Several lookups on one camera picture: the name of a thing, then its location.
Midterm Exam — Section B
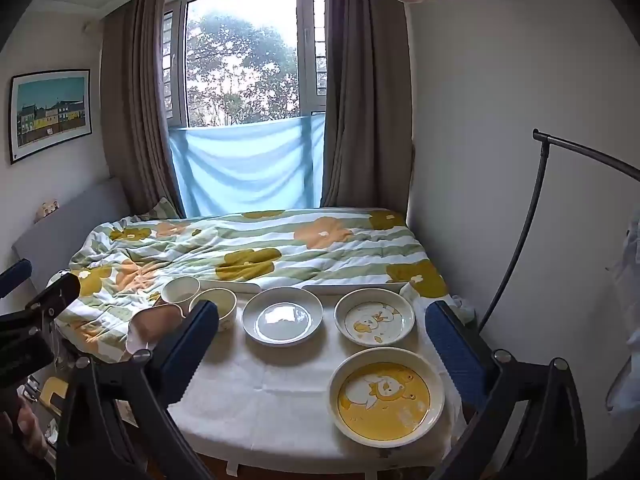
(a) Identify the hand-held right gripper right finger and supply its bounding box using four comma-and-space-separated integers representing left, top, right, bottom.
425, 301, 589, 480

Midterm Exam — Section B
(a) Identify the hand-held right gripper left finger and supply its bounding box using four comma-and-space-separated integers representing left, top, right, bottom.
55, 300, 221, 480

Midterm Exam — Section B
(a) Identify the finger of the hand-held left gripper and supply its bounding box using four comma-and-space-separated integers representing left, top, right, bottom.
0, 259, 34, 299
25, 272, 82, 319

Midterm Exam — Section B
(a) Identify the cream bowl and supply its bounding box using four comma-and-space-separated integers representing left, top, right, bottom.
189, 287, 238, 333

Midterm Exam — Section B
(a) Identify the large yellow duck plate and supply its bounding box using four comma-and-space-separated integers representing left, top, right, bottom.
327, 346, 446, 448

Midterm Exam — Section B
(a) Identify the white duck print plate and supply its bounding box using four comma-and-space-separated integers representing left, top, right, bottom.
334, 289, 416, 348

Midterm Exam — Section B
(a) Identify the person's left hand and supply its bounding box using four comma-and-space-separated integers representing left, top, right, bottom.
0, 396, 51, 466

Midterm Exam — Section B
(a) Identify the white bowl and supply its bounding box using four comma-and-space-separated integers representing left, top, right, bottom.
161, 276, 202, 307

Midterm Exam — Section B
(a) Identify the yellow box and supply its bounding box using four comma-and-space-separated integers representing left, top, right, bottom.
39, 377, 69, 412

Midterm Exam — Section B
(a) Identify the small figurine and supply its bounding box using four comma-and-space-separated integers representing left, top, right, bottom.
34, 200, 61, 223

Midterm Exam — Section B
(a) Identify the grey headboard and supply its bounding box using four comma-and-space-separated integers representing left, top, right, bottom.
12, 177, 136, 306

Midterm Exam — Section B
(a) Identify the white tray with floral cloth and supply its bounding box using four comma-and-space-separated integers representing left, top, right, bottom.
127, 285, 466, 463

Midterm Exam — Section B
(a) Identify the floral striped blanket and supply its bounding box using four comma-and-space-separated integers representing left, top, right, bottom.
52, 207, 451, 363

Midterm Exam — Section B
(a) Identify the light blue window cloth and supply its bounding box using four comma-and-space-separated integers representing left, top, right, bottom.
169, 114, 326, 217

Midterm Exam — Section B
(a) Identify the framed houses picture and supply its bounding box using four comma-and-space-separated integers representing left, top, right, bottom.
9, 69, 93, 166

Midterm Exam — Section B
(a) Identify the brown curtain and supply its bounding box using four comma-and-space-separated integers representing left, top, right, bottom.
320, 0, 416, 208
100, 0, 186, 218

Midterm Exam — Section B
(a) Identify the black clothes rack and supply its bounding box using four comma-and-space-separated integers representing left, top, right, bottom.
477, 129, 640, 333

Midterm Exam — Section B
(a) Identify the window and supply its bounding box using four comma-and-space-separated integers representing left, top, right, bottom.
162, 0, 328, 128

